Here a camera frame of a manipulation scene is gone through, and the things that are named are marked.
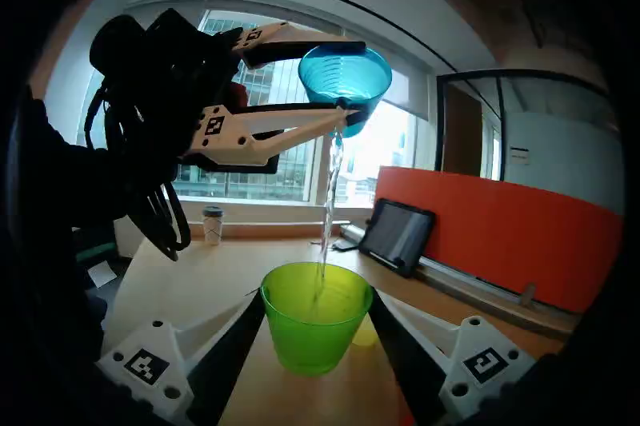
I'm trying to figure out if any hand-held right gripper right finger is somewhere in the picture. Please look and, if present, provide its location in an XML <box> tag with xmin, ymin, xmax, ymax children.
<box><xmin>367</xmin><ymin>286</ymin><xmax>538</xmax><ymax>426</ymax></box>

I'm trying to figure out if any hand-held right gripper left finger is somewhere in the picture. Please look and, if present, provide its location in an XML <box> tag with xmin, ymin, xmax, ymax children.
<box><xmin>94</xmin><ymin>288</ymin><xmax>266</xmax><ymax>426</ymax></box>

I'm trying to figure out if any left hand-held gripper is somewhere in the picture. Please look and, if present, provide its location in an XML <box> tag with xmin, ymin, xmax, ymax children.
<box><xmin>89</xmin><ymin>8</ymin><xmax>367</xmax><ymax>175</ymax></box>

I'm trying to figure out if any blue plastic cup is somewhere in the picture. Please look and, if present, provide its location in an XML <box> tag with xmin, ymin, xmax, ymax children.
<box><xmin>298</xmin><ymin>43</ymin><xmax>394</xmax><ymax>139</ymax></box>

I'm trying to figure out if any green plastic cup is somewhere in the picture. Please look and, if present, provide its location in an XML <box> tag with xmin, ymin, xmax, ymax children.
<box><xmin>259</xmin><ymin>261</ymin><xmax>374</xmax><ymax>377</ymax></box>

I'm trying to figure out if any person's left forearm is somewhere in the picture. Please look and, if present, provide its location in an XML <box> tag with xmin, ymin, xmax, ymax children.
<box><xmin>7</xmin><ymin>88</ymin><xmax>132</xmax><ymax>247</ymax></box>

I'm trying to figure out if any yellow plastic cup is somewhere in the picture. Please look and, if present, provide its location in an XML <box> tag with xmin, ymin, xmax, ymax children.
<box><xmin>351</xmin><ymin>315</ymin><xmax>379</xmax><ymax>348</ymax></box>

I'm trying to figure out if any red desk screen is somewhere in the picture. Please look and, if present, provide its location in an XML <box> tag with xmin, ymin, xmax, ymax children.
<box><xmin>372</xmin><ymin>165</ymin><xmax>625</xmax><ymax>340</ymax></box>

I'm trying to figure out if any white paper coffee cup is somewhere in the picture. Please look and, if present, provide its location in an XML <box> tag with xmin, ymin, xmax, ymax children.
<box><xmin>201</xmin><ymin>205</ymin><xmax>225</xmax><ymax>247</ymax></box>

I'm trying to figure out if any black tablet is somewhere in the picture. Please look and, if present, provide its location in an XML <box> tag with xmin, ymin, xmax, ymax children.
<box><xmin>357</xmin><ymin>197</ymin><xmax>437</xmax><ymax>279</ymax></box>

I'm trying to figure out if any black cable bundle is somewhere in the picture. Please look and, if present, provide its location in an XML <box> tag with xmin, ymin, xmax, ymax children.
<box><xmin>83</xmin><ymin>83</ymin><xmax>192</xmax><ymax>263</ymax></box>

